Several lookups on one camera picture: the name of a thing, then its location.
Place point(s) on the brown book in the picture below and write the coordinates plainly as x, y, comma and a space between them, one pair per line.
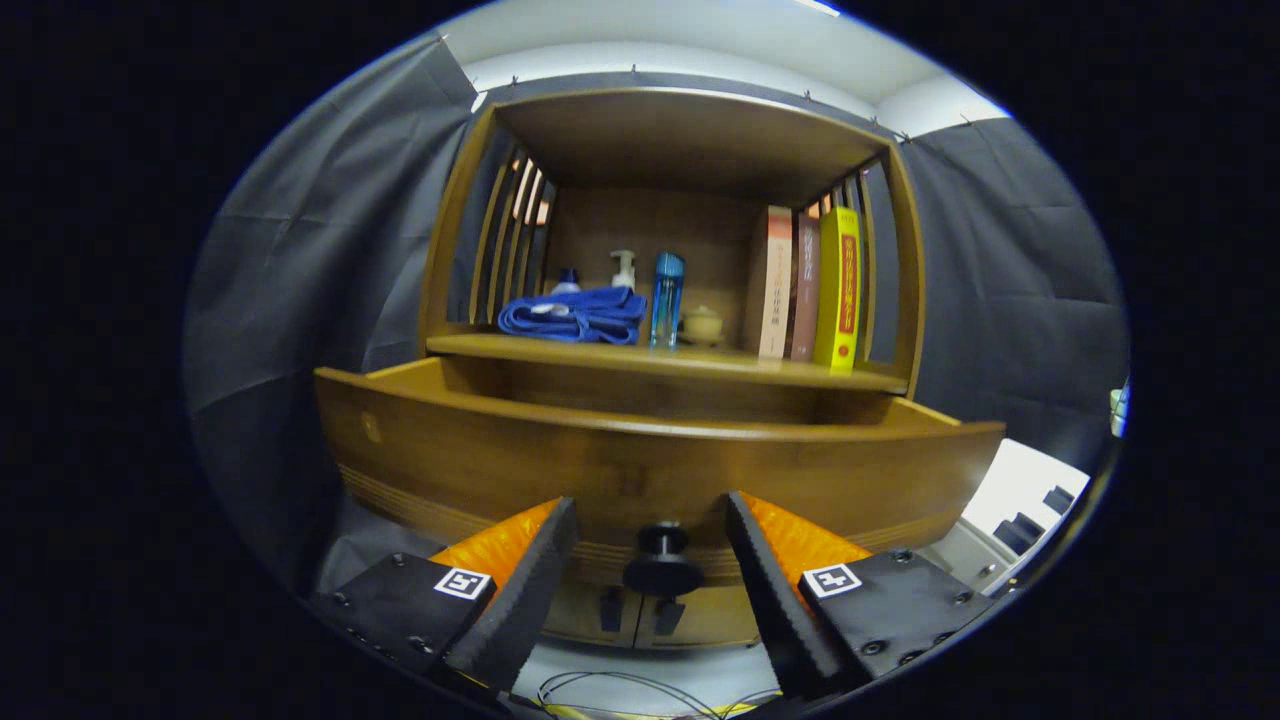
805, 290

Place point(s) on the wooden drawer with black knob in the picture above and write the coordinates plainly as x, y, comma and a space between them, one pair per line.
600, 470

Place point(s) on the small white bottle blue cap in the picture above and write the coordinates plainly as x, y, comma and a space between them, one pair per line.
567, 283

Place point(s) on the wooden cabinet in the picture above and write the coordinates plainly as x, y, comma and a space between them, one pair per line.
700, 140

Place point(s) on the white table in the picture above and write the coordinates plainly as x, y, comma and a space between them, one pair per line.
1010, 480

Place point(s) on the small black bracket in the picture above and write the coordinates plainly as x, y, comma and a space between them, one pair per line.
1018, 533
1058, 499

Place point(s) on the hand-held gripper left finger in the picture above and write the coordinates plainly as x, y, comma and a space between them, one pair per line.
515, 600

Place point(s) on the wooden cabinet door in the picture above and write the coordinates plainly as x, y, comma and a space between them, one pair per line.
710, 625
585, 620

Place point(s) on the wooden countertop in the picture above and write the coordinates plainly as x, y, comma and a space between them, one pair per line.
640, 358

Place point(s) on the yellow lidded teacup with saucer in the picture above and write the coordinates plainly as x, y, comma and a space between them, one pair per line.
703, 326

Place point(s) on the beige book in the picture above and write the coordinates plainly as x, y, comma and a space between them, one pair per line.
775, 290

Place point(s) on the blue glass bottle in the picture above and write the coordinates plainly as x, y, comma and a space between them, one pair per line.
667, 300

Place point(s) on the white pump bottle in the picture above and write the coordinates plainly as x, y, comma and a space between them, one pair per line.
624, 272

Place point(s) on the yellow book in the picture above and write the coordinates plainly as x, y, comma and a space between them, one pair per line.
838, 290

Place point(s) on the folded blue towel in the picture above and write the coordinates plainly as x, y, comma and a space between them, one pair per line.
580, 315

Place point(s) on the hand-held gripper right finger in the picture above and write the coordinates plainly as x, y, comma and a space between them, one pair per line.
785, 605

